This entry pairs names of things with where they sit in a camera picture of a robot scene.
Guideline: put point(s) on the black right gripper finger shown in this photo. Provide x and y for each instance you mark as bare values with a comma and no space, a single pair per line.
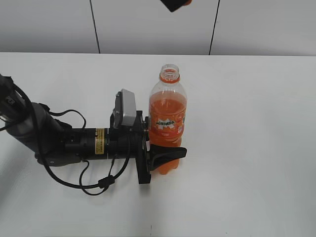
173,5

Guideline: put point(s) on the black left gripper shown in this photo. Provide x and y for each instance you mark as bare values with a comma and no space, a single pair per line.
129,142

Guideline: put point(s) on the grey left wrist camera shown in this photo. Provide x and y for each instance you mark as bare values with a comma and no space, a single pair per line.
124,111

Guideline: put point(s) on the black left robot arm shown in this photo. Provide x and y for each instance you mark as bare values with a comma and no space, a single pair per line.
56,143

